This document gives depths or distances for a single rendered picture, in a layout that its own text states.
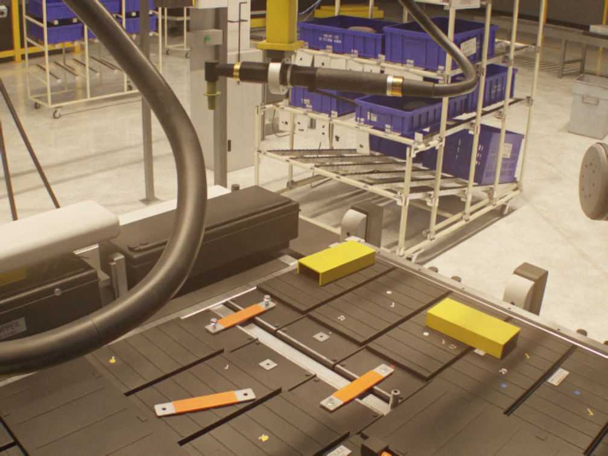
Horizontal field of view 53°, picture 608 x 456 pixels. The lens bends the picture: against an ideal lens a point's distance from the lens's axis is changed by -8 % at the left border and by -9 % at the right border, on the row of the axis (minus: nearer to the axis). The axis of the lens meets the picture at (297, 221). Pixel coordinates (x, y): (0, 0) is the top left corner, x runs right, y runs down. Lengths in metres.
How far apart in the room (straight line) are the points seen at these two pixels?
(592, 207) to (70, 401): 1.27
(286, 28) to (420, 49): 2.17
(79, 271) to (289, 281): 0.42
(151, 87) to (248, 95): 4.28
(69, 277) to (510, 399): 0.77
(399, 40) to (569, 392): 2.72
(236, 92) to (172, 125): 4.21
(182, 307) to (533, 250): 3.09
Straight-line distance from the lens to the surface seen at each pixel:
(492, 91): 4.19
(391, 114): 3.47
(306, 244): 1.79
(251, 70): 1.43
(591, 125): 7.15
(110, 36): 0.70
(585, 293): 3.72
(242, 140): 5.00
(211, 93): 1.49
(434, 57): 3.47
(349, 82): 1.37
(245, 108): 4.95
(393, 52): 3.62
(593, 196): 1.69
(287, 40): 1.39
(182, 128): 0.66
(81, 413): 1.00
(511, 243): 4.14
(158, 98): 0.68
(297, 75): 1.40
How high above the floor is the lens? 1.64
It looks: 23 degrees down
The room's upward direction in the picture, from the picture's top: 2 degrees clockwise
